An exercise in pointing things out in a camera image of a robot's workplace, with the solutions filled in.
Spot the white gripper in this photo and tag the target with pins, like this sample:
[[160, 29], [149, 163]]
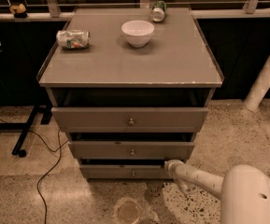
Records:
[[187, 174]]

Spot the grey bottom drawer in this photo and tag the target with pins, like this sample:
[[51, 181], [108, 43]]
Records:
[[123, 172]]

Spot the grey drawer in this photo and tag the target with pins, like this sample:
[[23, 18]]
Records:
[[130, 150], [130, 119], [123, 172]]

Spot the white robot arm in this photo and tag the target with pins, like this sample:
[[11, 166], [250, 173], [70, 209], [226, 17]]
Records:
[[244, 191]]

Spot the grey top drawer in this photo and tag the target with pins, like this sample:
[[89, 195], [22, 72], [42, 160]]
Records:
[[130, 119]]

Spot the grey drawer cabinet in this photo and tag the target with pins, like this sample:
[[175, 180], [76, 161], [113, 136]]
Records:
[[174, 69]]

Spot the grey middle drawer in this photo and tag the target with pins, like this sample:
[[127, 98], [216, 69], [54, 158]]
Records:
[[130, 150]]

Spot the white diagonal pipe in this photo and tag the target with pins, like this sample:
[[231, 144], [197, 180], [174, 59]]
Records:
[[259, 88]]

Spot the white ceramic bowl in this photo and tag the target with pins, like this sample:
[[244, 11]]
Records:
[[137, 33]]

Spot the green soda can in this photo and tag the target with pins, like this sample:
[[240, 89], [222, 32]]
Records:
[[158, 11]]

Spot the crushed white green can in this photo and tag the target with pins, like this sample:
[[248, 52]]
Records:
[[73, 39]]

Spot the metal window railing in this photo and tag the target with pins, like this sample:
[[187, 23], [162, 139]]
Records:
[[59, 6]]

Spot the yellow black object on ledge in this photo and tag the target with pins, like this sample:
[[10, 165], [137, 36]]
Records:
[[18, 11]]

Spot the black desk leg frame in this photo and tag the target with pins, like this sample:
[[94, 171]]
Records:
[[24, 127]]

